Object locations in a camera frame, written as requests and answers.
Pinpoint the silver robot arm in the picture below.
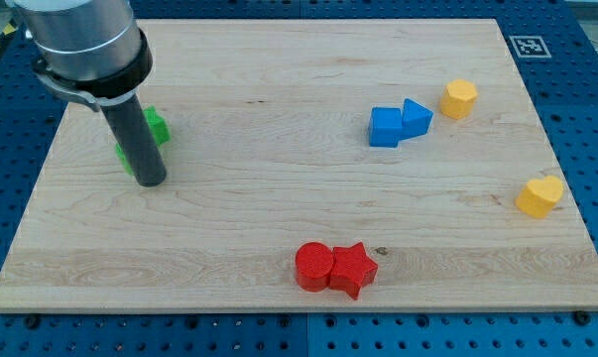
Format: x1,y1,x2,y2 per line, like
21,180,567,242
8,0,153,112

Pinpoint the wooden board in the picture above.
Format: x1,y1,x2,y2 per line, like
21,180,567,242
0,19,598,313

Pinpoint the yellow heart block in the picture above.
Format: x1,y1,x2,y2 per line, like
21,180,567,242
515,176,564,219

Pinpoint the red cylinder block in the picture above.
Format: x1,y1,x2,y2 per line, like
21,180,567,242
295,242,334,293

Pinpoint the blue cube block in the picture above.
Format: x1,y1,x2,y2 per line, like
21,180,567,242
368,107,403,148

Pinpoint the red star block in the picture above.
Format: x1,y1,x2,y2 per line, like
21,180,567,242
329,242,379,300

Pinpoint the blue triangle block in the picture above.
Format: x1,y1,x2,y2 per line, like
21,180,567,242
402,98,433,140

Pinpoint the green block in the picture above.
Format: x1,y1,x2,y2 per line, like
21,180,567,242
115,106,172,176

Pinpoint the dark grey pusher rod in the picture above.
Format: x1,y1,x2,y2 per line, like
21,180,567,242
102,94,167,187

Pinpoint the yellow hexagon block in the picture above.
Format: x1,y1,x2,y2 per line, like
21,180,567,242
439,78,478,120

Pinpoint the white fiducial marker tag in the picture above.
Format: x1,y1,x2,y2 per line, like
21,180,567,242
509,35,551,59

